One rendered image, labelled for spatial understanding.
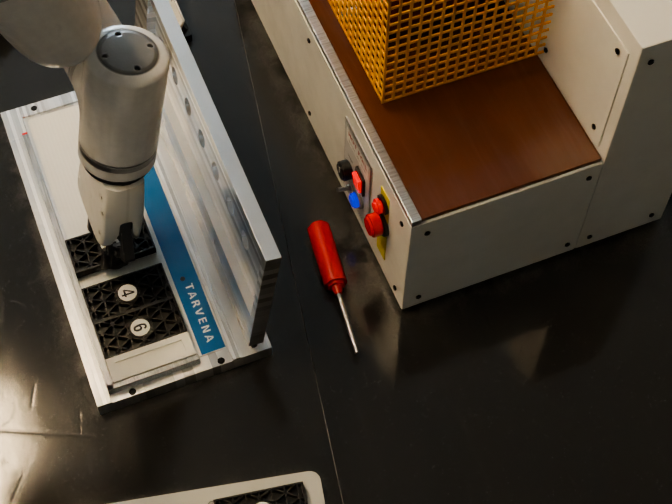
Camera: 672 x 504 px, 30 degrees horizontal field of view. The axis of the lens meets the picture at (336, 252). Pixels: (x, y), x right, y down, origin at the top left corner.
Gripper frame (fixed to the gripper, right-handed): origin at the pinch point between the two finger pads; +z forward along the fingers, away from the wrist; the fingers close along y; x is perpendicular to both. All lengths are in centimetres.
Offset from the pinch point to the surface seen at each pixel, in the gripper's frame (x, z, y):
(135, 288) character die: 1.3, 1.1, 6.9
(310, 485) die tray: 12.0, 1.2, 36.1
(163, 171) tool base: 9.5, 0.4, -8.4
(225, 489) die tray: 3.5, 3.0, 33.1
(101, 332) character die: -3.9, 2.3, 11.0
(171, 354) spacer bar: 2.5, 1.0, 16.5
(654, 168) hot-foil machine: 57, -22, 20
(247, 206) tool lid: 10.1, -19.1, 12.3
